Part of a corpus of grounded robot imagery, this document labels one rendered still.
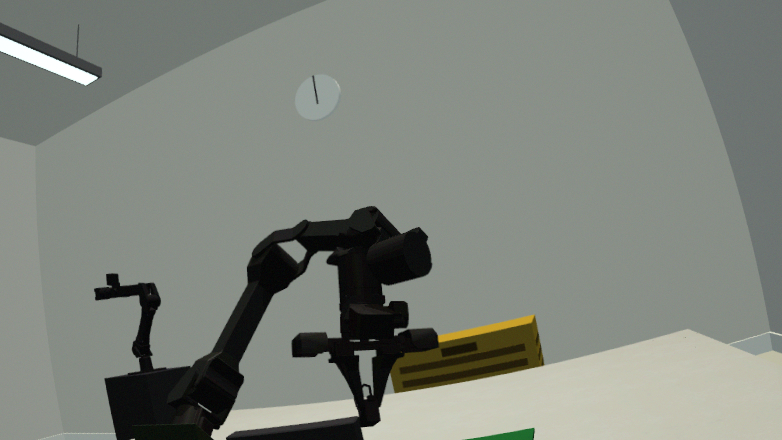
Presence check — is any green circuit board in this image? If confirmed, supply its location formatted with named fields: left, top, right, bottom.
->
left=464, top=428, right=535, bottom=440

